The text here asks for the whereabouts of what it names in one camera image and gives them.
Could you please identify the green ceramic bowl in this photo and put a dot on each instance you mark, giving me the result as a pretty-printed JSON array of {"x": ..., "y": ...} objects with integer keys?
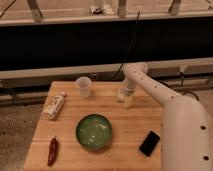
[{"x": 94, "y": 132}]

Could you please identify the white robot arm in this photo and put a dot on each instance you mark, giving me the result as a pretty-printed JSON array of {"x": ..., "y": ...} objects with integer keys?
[{"x": 185, "y": 139}]

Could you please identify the black smartphone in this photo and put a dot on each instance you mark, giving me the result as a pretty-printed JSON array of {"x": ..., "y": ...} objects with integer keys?
[{"x": 149, "y": 143}]

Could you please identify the dried red chili pepper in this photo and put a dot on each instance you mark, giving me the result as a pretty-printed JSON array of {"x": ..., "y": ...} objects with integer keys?
[{"x": 53, "y": 147}]

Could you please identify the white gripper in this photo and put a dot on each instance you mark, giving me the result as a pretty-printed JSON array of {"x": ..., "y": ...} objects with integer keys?
[{"x": 130, "y": 92}]

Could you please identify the clear plastic cup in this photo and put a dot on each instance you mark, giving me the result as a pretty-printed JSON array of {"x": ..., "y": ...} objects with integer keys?
[{"x": 84, "y": 84}]

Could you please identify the white sponge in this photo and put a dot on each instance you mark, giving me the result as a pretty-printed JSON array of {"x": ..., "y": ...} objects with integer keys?
[{"x": 121, "y": 95}]

